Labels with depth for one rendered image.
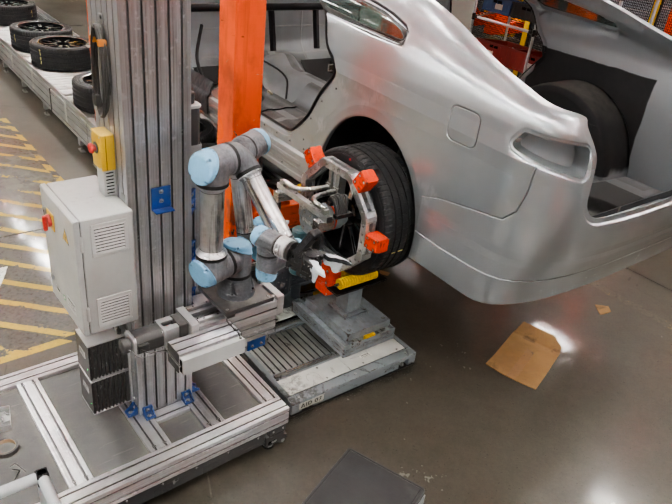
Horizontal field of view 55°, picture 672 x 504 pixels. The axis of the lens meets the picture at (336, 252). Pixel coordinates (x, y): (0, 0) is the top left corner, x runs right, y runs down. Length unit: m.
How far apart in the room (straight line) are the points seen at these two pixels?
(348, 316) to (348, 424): 0.62
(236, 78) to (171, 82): 0.95
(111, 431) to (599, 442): 2.33
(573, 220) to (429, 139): 0.71
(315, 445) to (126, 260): 1.31
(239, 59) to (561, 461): 2.45
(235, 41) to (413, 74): 0.84
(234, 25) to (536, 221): 1.60
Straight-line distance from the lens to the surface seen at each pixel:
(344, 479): 2.60
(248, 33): 3.20
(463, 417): 3.47
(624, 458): 3.62
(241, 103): 3.28
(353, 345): 3.51
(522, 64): 7.07
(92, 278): 2.42
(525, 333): 4.18
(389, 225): 3.05
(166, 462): 2.79
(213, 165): 2.21
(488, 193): 2.74
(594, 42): 4.50
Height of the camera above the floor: 2.29
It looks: 30 degrees down
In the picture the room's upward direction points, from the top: 7 degrees clockwise
